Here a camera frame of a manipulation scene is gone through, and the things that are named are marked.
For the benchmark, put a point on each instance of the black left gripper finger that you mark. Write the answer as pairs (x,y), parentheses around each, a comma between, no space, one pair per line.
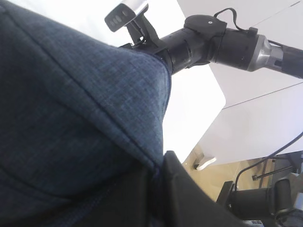
(177,201)

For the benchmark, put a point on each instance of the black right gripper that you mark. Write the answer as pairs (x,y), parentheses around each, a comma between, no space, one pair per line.
(159,52)

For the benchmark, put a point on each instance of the navy blue lunch bag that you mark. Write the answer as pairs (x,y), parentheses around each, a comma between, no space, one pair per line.
(80,126)

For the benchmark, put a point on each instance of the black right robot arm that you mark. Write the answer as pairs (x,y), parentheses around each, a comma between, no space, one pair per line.
(205,39)

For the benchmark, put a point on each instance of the black robot base arm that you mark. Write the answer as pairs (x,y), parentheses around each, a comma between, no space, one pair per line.
(263,207)

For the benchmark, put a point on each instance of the white table leg foot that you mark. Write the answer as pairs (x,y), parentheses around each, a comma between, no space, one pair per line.
(202,161)

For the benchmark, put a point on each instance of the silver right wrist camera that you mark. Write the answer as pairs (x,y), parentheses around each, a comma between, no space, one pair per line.
(124,13)

